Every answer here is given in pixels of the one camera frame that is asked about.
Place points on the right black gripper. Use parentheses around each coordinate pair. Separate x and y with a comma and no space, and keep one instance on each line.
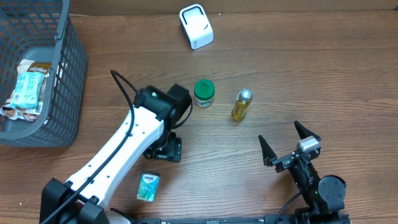
(283,161)

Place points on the white barcode scanner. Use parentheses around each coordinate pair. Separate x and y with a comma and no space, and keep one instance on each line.
(196,26)

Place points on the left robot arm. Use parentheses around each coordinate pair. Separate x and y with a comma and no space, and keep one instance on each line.
(85,196)

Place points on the Kleenex pocket tissue pack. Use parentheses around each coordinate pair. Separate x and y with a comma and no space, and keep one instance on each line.
(148,187)

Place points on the yellow dish soap bottle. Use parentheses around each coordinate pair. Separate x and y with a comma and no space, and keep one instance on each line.
(243,100)

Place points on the mint green wipes pack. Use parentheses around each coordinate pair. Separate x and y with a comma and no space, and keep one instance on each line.
(27,90)

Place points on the grey plastic shopping basket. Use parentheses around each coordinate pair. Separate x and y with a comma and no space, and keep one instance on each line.
(43,31)

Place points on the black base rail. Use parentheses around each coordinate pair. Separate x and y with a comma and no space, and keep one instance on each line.
(217,221)

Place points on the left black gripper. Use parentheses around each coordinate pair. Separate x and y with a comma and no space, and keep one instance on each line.
(168,149)

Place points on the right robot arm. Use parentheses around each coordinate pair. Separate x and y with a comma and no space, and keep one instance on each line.
(319,199)

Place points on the brown white snack bag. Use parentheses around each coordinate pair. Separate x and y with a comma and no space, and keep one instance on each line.
(34,113)

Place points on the green lid seasoning jar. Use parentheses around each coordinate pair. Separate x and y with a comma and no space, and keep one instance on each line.
(204,92)

